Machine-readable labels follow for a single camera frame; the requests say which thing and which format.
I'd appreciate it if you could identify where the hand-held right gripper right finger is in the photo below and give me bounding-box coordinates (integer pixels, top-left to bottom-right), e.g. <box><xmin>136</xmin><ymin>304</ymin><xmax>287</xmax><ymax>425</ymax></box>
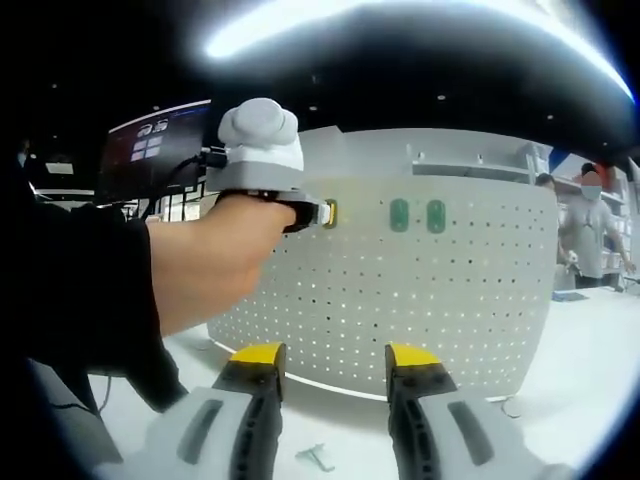
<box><xmin>384</xmin><ymin>341</ymin><xmax>539</xmax><ymax>480</ymax></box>

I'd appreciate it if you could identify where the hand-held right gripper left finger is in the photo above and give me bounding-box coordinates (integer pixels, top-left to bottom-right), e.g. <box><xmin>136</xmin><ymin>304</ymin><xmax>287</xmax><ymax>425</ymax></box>
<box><xmin>142</xmin><ymin>341</ymin><xmax>289</xmax><ymax>480</ymax></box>

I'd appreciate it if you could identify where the white perforated mounting plate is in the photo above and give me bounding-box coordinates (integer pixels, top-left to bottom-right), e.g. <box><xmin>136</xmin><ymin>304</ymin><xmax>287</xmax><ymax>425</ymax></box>
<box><xmin>199</xmin><ymin>126</ymin><xmax>560</xmax><ymax>419</ymax></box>

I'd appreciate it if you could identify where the person's left hand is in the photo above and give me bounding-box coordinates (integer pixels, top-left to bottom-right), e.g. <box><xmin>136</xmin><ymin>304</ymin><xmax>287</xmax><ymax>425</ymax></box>
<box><xmin>157</xmin><ymin>192</ymin><xmax>297</xmax><ymax>337</ymax></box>

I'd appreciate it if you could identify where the long ceiling light strip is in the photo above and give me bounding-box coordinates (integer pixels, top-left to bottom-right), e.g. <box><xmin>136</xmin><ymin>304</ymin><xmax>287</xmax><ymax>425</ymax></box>
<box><xmin>204</xmin><ymin>0</ymin><xmax>629</xmax><ymax>101</ymax></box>

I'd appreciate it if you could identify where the white shelf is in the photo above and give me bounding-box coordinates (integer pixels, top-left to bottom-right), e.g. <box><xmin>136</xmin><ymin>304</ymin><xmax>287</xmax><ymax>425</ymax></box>
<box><xmin>411</xmin><ymin>142</ymin><xmax>536</xmax><ymax>184</ymax></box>

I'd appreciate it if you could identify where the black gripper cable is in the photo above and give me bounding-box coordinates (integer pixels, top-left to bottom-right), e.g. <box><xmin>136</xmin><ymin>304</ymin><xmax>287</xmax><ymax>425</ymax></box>
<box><xmin>142</xmin><ymin>146</ymin><xmax>230</xmax><ymax>221</ymax></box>

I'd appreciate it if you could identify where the large dark wall screen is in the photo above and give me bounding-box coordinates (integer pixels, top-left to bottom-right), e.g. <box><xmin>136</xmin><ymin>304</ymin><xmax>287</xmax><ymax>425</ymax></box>
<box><xmin>97</xmin><ymin>98</ymin><xmax>212</xmax><ymax>204</ymax></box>

